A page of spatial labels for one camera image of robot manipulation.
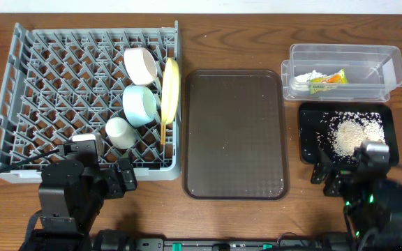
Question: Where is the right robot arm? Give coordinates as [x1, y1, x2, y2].
[311, 142, 402, 250]

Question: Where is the clear plastic waste bin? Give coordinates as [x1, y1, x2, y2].
[281, 44, 402, 102]

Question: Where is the light blue bowl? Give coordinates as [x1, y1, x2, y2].
[122, 85, 157, 128]

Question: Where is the wooden chopstick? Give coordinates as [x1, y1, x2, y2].
[161, 123, 166, 146]

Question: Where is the grey plastic dishwasher rack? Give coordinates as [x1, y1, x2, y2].
[0, 24, 181, 183]

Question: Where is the pink white bowl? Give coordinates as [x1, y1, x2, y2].
[124, 47, 157, 86]

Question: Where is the black waste tray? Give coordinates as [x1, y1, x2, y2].
[299, 102, 399, 166]

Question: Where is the spilled rice pile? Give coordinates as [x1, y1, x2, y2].
[316, 112, 385, 164]

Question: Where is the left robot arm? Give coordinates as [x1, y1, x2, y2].
[20, 157, 137, 251]

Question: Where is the left black cable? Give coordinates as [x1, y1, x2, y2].
[0, 146, 66, 188]

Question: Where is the white plastic cup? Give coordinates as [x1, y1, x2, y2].
[105, 117, 137, 149]

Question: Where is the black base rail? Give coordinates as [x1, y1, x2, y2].
[91, 229, 355, 251]

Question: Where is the white paper napkin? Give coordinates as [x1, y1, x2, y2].
[290, 70, 325, 91]

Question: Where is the dark brown serving tray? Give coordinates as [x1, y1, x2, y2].
[183, 70, 290, 201]

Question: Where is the yellow round plate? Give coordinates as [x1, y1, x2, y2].
[161, 59, 181, 125]

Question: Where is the green orange snack wrapper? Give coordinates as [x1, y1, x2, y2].
[308, 69, 348, 94]

